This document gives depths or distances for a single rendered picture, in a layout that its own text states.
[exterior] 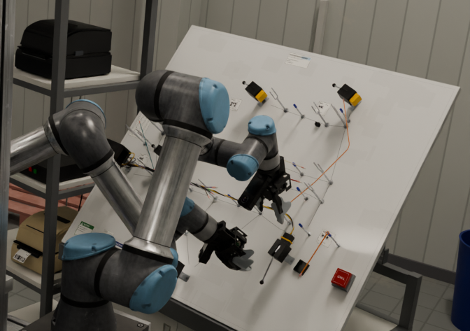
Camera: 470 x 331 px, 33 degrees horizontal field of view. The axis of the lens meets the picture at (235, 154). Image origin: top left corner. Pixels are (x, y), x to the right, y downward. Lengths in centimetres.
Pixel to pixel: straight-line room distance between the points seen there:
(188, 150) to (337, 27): 363
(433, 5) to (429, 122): 253
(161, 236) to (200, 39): 161
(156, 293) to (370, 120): 123
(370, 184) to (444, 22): 264
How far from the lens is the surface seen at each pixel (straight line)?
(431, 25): 516
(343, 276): 249
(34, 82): 307
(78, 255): 181
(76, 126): 206
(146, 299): 174
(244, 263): 241
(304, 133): 280
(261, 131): 218
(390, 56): 524
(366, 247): 254
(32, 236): 336
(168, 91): 180
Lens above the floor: 212
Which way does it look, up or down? 17 degrees down
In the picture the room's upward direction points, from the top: 7 degrees clockwise
